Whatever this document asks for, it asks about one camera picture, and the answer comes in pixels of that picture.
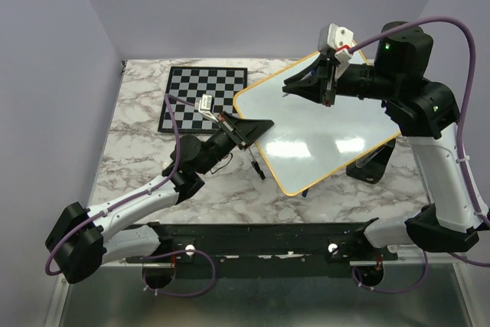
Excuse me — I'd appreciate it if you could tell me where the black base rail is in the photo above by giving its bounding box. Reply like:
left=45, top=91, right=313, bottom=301
left=142, top=222, right=397, bottom=282

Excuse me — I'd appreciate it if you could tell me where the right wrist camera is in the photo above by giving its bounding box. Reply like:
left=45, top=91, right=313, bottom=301
left=317, top=23, right=354, bottom=79

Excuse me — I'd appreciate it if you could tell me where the yellow framed whiteboard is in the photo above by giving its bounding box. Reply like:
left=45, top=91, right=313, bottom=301
left=234, top=52, right=400, bottom=196

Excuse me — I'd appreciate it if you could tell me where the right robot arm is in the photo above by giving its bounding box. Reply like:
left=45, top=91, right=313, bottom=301
left=283, top=20, right=489, bottom=260

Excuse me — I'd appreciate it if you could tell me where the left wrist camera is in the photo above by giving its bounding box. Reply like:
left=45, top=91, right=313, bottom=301
left=194, top=94, right=219, bottom=123

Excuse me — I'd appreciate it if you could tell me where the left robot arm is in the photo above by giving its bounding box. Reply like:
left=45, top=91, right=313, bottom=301
left=44, top=113, right=274, bottom=284

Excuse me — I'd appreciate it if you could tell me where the black wire board easel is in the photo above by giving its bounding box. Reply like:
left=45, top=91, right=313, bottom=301
left=245, top=148, right=266, bottom=180

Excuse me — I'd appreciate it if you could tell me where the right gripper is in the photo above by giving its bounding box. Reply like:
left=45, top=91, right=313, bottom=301
left=283, top=52, right=400, bottom=107

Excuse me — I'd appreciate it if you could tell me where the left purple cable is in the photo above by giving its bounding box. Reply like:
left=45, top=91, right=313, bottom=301
left=44, top=93, right=200, bottom=276

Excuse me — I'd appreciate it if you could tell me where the blue whiteboard marker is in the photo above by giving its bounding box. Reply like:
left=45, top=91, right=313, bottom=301
left=282, top=69, right=317, bottom=98

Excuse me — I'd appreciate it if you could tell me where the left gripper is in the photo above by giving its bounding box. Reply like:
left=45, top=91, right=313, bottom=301
left=198, top=111, right=273, bottom=175

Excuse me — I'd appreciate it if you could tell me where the black white chessboard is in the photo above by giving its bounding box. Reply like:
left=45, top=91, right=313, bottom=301
left=158, top=66, right=248, bottom=134

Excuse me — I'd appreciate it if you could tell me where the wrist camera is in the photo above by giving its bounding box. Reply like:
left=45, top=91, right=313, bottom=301
left=317, top=23, right=354, bottom=79
left=194, top=94, right=219, bottom=123

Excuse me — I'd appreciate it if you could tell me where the black eraser holder stand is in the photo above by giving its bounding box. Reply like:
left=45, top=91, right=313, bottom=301
left=345, top=139, right=396, bottom=185

